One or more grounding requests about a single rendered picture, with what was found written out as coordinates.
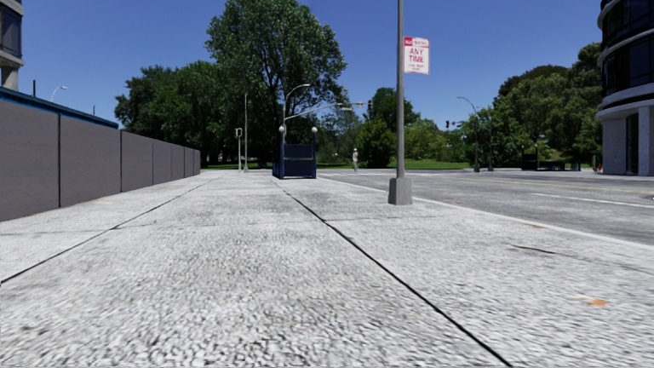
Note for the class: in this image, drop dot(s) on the grey street lamp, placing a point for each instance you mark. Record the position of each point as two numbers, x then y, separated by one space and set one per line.
476 133
57 91

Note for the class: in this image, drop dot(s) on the black bus shelter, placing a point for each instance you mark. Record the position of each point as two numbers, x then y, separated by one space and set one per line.
541 162

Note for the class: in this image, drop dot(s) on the glass tower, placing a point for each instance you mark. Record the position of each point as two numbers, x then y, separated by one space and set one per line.
626 61

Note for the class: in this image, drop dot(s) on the trees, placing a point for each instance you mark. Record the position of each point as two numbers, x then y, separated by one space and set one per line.
536 112
168 102

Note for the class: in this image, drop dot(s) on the grey panel fence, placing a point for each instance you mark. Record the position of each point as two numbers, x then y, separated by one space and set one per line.
76 156

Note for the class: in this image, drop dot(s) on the person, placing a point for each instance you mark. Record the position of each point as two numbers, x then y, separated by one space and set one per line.
355 159

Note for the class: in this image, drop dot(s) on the white box on a post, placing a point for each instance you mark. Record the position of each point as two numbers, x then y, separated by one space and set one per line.
238 148

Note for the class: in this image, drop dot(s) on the dark stairway railing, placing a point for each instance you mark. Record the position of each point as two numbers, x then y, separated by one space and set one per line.
299 161

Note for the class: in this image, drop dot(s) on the tree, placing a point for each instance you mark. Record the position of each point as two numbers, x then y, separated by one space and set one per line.
271 46

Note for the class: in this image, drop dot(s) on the grey pole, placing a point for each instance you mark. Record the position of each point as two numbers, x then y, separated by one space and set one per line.
245 133

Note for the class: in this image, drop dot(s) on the sign on a post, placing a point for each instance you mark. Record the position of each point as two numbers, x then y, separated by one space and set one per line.
400 112

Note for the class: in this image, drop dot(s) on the pale concrete building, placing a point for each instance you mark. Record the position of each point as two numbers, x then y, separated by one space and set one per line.
10 20

